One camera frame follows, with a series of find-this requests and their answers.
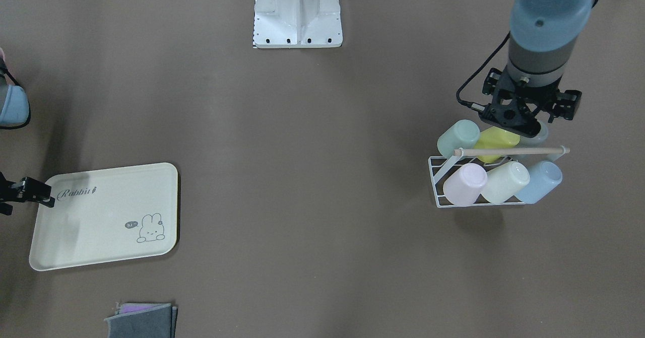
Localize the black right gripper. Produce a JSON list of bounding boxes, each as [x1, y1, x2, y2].
[[1, 173, 55, 216]]

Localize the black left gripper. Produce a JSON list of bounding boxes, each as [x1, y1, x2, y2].
[[479, 68, 582, 138]]

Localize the green plastic cup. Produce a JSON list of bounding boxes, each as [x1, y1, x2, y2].
[[437, 119, 481, 159]]

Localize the cream rabbit tray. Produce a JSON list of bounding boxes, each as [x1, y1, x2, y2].
[[29, 163, 180, 272]]

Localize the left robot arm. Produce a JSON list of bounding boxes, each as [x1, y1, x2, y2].
[[456, 0, 599, 138]]

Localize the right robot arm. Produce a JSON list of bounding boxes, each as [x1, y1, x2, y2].
[[1, 49, 55, 216]]

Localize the grey plastic cup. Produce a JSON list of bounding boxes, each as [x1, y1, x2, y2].
[[517, 120, 549, 148]]

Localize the yellow plastic cup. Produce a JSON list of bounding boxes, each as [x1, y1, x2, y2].
[[474, 126, 521, 149]]

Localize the blue plastic cup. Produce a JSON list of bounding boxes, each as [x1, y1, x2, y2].
[[514, 160, 563, 204]]

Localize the cream plastic cup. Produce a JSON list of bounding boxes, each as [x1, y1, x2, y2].
[[481, 161, 530, 205]]

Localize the pink plastic cup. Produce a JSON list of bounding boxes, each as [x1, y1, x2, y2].
[[443, 163, 488, 207]]

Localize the grey folded cloth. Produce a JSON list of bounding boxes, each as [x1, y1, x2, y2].
[[104, 303, 178, 337]]

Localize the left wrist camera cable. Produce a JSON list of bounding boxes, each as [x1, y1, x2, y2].
[[456, 32, 511, 111]]

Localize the white wire cup rack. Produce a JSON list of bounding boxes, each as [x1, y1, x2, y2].
[[428, 146, 570, 208]]

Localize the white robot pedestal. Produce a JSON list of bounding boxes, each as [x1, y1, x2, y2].
[[252, 0, 343, 49]]

